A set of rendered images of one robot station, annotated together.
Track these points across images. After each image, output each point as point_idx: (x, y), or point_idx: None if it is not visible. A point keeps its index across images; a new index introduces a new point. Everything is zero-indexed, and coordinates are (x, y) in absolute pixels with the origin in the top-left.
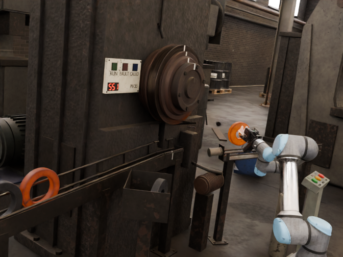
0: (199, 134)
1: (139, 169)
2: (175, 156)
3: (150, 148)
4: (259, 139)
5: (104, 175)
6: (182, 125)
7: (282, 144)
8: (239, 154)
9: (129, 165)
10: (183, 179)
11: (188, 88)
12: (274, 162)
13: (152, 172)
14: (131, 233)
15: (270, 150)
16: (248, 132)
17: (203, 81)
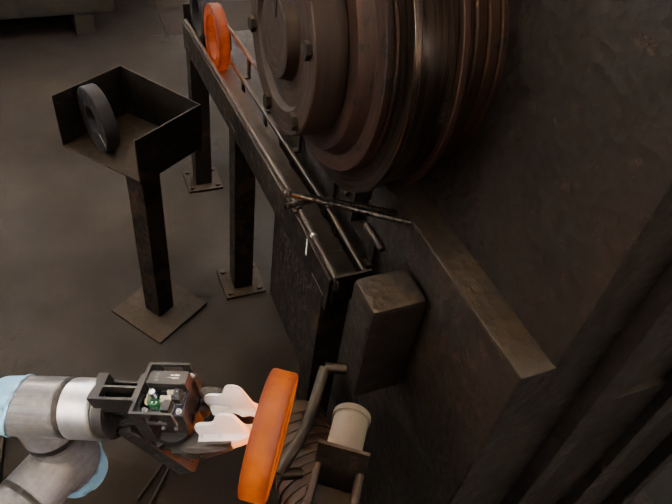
0: (485, 419)
1: (260, 164)
2: (312, 263)
3: (333, 189)
4: (87, 387)
5: (281, 132)
6: (422, 261)
7: None
8: None
9: (308, 172)
10: (401, 440)
11: (262, 22)
12: (11, 478)
13: (166, 122)
14: (304, 322)
15: (0, 381)
16: (161, 370)
17: (301, 44)
